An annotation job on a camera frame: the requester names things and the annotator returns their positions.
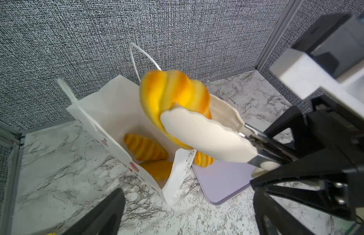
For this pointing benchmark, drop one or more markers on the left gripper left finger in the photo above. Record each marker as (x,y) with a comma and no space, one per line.
(104,219)

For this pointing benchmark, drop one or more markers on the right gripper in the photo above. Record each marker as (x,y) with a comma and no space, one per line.
(330,180)

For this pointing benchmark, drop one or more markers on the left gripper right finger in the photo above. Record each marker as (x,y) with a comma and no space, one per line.
(273,219)

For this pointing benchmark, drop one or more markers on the large fake croissant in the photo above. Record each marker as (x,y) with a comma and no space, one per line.
(159,170)
(145,148)

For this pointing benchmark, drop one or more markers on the white and steel tongs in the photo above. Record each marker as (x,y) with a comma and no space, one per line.
(271,154)

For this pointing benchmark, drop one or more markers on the white paper bag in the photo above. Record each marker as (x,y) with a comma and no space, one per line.
(115,110)

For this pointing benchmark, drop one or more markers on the striped fake bun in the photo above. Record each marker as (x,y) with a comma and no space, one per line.
(163,90)
(202,160)

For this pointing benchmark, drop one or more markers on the lilac plastic tray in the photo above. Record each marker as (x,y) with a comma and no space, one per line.
(226,179)

